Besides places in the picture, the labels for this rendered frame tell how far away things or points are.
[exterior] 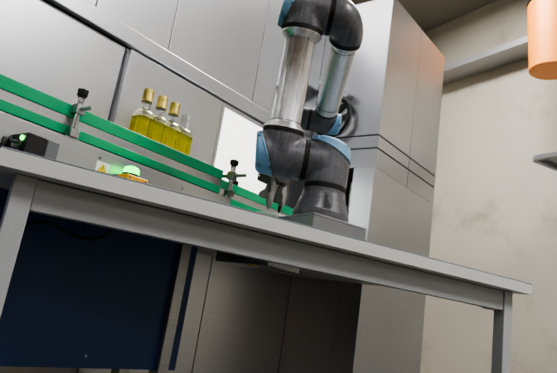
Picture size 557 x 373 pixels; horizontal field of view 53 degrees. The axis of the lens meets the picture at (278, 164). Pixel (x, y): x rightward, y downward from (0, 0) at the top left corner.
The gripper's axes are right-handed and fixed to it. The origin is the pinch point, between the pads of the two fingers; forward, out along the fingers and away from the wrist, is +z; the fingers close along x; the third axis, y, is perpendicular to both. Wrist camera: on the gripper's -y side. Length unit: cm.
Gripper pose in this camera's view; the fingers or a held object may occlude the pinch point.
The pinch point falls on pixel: (275, 206)
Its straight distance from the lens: 186.5
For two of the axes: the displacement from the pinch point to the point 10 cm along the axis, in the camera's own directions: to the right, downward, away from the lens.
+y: -7.8, 0.5, 6.2
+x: -6.1, -2.9, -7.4
